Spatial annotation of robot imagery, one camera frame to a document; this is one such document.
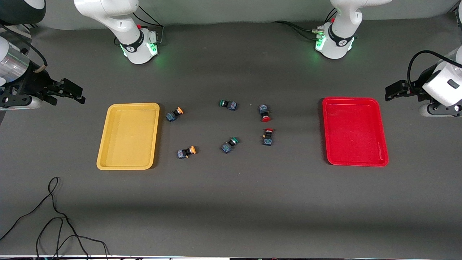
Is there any yellow push button switch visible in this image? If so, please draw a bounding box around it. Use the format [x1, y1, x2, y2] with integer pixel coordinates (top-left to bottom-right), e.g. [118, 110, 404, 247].
[177, 146, 196, 160]
[166, 107, 184, 122]

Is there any red plastic tray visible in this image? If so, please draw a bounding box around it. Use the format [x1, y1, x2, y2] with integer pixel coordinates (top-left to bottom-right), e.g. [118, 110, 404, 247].
[322, 97, 389, 167]

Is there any yellow plastic tray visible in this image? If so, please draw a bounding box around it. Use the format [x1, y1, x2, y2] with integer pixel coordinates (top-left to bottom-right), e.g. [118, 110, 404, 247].
[96, 103, 160, 170]

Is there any black left arm wrist cable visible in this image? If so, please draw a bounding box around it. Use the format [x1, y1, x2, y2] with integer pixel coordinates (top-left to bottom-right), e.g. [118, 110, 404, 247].
[407, 50, 462, 91]

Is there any black arm wrist cable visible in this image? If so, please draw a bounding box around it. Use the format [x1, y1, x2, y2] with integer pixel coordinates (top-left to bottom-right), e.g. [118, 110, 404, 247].
[407, 50, 462, 91]
[0, 23, 48, 74]

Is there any black right arm wrist cable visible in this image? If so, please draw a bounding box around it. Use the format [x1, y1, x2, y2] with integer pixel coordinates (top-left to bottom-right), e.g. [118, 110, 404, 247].
[0, 23, 48, 74]

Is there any black right arm base cable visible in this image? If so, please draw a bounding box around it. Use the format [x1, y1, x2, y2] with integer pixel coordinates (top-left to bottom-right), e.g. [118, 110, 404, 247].
[132, 5, 165, 46]

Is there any black arm base cable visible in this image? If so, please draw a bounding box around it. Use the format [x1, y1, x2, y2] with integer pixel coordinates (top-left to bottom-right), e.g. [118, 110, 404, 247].
[273, 7, 338, 40]
[132, 5, 165, 46]

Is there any thin black loose cable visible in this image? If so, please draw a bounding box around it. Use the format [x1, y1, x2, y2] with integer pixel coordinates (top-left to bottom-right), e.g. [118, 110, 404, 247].
[0, 177, 109, 260]

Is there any black left arm base cable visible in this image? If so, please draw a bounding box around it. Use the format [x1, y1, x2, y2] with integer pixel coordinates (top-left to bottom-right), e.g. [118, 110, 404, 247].
[273, 7, 338, 40]

